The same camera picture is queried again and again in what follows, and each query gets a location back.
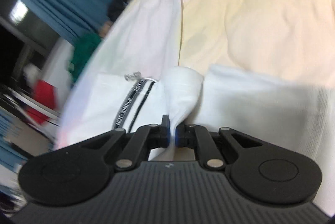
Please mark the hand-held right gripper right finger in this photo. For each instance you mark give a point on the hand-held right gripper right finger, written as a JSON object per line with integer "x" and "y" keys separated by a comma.
{"x": 179, "y": 137}

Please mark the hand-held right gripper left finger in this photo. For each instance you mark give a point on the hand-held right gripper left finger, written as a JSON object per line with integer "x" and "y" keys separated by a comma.
{"x": 167, "y": 135}

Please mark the white sweatshirt with striped band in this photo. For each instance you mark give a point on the white sweatshirt with striped band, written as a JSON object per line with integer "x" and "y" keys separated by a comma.
{"x": 248, "y": 103}

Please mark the green garment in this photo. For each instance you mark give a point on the green garment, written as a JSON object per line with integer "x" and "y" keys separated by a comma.
{"x": 83, "y": 54}

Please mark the beige clothing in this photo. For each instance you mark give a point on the beige clothing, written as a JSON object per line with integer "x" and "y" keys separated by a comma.
{"x": 106, "y": 29}

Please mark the red garment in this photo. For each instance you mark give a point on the red garment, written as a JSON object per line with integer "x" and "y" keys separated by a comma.
{"x": 43, "y": 101}

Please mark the black clothing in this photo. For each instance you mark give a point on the black clothing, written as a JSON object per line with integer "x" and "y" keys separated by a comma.
{"x": 116, "y": 8}

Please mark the pastel tie-dye bed sheet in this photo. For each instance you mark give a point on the pastel tie-dye bed sheet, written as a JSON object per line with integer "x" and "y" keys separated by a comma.
{"x": 261, "y": 17}

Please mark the dark-framed window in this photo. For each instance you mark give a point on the dark-framed window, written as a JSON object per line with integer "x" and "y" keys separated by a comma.
{"x": 10, "y": 38}

